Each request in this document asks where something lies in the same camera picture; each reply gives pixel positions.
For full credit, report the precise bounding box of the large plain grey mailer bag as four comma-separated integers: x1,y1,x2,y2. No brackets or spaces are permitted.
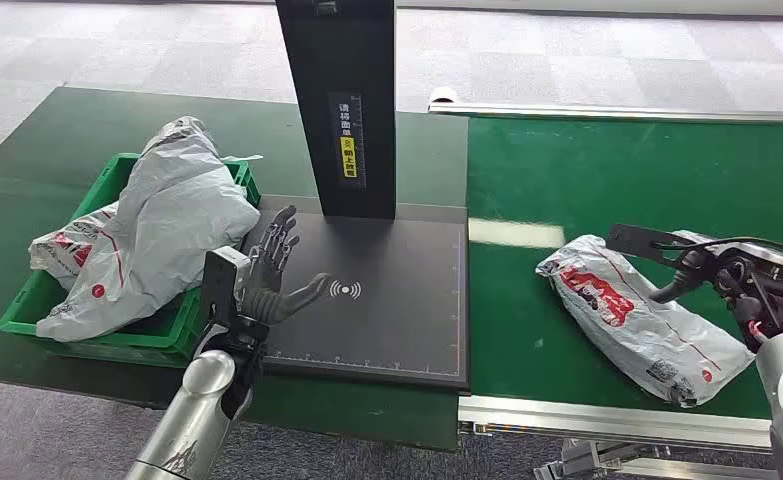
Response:
35,116,262,343

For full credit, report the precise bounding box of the long thin aluminium conveyor rail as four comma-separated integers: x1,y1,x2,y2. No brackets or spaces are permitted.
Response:
428,101,783,126

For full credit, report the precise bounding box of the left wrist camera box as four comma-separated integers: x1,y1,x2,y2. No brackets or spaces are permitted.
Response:
198,246,252,327

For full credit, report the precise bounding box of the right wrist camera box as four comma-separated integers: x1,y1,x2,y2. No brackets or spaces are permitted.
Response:
606,223,705,270

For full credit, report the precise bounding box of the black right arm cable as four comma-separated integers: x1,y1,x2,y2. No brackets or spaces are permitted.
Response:
652,235,783,270

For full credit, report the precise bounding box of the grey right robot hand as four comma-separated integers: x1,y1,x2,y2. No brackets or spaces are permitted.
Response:
649,248,722,305

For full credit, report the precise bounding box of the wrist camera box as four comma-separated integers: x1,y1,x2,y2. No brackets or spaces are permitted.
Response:
606,223,705,270
198,246,252,327

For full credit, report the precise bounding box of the black weighing scale platform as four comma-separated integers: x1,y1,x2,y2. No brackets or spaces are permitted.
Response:
240,195,470,391

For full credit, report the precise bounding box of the grey mailer bag red print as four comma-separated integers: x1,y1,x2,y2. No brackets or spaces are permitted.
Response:
28,201,122,293

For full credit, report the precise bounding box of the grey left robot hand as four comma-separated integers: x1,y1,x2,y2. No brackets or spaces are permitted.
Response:
240,205,333,326

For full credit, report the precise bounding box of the broad aluminium conveyor rail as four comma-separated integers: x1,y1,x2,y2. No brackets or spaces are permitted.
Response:
457,394,774,453

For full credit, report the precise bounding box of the dark green table mat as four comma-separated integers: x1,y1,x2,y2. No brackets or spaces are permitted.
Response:
0,86,470,453

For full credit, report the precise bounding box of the grey package bag red print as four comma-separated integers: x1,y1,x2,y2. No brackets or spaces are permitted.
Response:
535,231,757,409

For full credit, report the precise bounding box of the black yellow label sticker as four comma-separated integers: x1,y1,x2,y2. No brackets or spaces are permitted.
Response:
327,92,366,189

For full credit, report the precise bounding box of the green plastic basket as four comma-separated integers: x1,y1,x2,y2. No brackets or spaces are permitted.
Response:
0,152,262,370

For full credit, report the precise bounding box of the black scanner column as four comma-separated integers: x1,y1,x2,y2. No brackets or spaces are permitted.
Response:
275,0,398,221

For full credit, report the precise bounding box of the green conveyor belt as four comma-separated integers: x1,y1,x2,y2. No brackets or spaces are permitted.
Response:
467,115,783,421

